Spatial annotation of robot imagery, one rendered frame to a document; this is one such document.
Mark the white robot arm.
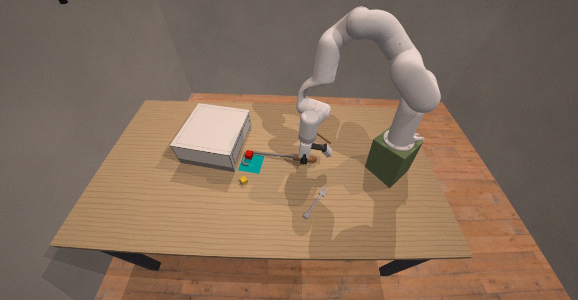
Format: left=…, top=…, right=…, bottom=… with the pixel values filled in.
left=296, top=7, right=441, bottom=158

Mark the wooden tool handle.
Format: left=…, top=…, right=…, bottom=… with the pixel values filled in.
left=242, top=151, right=317, bottom=165

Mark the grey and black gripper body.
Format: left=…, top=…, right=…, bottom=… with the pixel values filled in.
left=298, top=139, right=312, bottom=159

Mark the teal square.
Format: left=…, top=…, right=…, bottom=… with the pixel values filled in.
left=238, top=155, right=264, bottom=174

